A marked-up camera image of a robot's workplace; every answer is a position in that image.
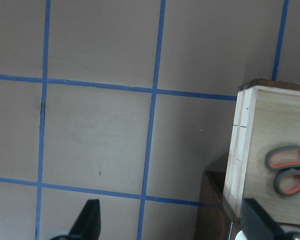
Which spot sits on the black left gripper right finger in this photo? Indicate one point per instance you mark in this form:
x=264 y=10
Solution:
x=257 y=224

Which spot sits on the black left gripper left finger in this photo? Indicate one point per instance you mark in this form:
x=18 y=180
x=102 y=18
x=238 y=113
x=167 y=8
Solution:
x=87 y=226

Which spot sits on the wooden drawer with white handle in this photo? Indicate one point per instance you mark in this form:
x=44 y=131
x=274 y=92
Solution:
x=267 y=116

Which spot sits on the orange handled scissors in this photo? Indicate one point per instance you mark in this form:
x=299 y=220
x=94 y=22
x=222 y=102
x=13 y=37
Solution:
x=285 y=161

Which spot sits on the dark wooden drawer cabinet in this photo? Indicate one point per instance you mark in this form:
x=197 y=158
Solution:
x=215 y=218

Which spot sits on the brown paper table mat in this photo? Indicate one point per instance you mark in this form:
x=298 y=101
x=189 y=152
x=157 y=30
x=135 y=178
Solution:
x=128 y=102

